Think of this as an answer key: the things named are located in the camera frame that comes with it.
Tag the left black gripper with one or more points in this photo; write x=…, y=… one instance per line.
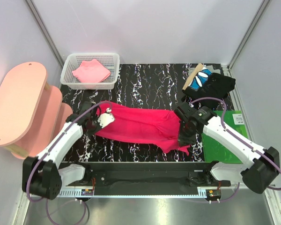
x=99, y=127

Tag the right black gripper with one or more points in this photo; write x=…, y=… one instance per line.
x=183, y=139

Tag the crimson red t-shirt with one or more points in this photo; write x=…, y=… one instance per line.
x=144, y=126

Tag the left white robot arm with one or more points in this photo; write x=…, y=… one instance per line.
x=42, y=175

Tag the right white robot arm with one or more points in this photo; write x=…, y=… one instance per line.
x=259, y=166

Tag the green cutting mat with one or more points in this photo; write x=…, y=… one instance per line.
x=214, y=151

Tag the blue white graphic t-shirt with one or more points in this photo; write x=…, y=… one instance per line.
x=200, y=78

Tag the black folded t-shirt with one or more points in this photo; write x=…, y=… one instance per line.
x=217, y=86

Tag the light pink folded t-shirt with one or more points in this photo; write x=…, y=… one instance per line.
x=91, y=72

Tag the white plastic mesh basket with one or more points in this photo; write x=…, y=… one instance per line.
x=111, y=61

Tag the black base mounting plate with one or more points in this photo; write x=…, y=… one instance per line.
x=148, y=178

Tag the grey folded t-shirt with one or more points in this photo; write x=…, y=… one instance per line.
x=211, y=68

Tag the tan folded t-shirt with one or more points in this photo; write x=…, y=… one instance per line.
x=190, y=78

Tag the pink three-tier wooden shelf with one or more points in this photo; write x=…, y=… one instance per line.
x=31, y=111

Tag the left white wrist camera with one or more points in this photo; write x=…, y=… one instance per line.
x=106, y=118

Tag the white slotted cable duct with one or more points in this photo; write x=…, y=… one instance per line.
x=76, y=192

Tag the aluminium rail frame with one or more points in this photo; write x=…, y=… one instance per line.
x=237, y=205

